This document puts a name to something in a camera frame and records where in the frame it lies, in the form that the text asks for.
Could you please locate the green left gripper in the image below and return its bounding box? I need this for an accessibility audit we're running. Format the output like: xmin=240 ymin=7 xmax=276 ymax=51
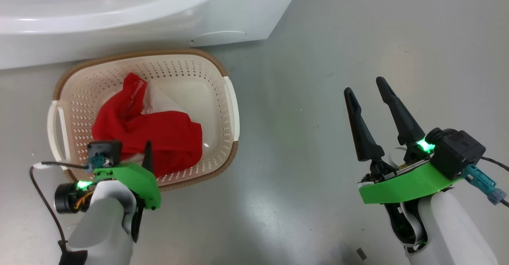
xmin=93 ymin=140 xmax=161 ymax=211

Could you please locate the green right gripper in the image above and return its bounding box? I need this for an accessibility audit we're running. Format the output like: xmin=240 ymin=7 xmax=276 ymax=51
xmin=344 ymin=76 xmax=464 ymax=205

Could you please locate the red and white garment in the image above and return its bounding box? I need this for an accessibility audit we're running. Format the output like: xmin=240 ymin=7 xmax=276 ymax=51
xmin=91 ymin=73 xmax=203 ymax=178

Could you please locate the round white filter cover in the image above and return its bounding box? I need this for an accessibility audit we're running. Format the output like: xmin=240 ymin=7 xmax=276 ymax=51
xmin=190 ymin=31 xmax=247 ymax=46

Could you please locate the white front-load washing machine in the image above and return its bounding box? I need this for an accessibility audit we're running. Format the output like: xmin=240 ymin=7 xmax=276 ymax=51
xmin=0 ymin=0 xmax=305 ymax=70

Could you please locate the cream laundry basket brown rim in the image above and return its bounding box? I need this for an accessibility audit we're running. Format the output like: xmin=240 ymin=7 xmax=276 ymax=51
xmin=47 ymin=49 xmax=240 ymax=192

